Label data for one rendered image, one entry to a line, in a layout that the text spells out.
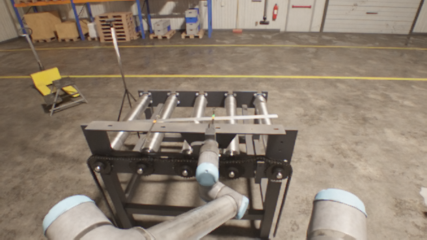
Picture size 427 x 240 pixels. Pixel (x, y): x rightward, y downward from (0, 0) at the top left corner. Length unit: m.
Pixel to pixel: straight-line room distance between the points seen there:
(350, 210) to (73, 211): 0.60
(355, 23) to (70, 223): 11.48
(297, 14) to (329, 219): 10.14
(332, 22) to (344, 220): 10.70
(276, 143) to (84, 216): 1.07
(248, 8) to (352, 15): 4.53
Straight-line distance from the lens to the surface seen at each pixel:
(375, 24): 12.02
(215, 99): 2.22
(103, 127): 1.43
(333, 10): 11.00
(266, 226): 1.99
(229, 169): 1.38
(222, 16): 10.12
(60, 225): 0.59
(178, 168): 1.45
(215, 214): 0.77
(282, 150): 1.40
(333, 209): 0.56
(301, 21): 10.59
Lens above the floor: 1.90
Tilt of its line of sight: 30 degrees down
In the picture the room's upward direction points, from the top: 1 degrees counter-clockwise
